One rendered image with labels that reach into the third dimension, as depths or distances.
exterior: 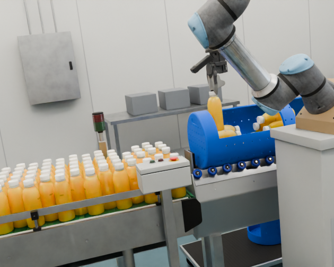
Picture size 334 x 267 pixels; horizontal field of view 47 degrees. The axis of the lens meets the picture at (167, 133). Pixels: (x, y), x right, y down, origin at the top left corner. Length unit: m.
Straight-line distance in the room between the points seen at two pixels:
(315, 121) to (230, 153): 0.41
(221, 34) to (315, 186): 0.69
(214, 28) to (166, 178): 0.59
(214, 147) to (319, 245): 0.59
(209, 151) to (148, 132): 3.57
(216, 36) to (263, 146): 0.71
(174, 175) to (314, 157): 0.53
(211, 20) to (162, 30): 4.01
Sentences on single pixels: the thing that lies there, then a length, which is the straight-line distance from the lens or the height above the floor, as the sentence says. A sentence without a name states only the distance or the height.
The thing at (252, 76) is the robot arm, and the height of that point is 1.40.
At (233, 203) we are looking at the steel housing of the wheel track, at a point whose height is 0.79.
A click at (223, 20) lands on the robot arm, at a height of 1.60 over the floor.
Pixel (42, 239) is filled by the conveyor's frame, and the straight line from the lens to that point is 1.65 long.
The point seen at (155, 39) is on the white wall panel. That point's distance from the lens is 5.27.
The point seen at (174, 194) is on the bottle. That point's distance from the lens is 1.70.
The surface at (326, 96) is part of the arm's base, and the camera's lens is 1.61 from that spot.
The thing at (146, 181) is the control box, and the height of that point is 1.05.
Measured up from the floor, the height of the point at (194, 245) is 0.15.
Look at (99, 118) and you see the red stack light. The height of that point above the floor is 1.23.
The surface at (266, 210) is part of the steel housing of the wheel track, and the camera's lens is 2.02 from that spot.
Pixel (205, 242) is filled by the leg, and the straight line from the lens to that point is 2.11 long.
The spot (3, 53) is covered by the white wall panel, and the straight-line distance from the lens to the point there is 5.04.
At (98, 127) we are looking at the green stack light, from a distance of 2.09.
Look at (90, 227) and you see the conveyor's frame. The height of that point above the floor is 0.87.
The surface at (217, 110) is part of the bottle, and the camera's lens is 1.84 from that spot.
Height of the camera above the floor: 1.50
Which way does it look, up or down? 11 degrees down
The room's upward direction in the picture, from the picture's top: 7 degrees counter-clockwise
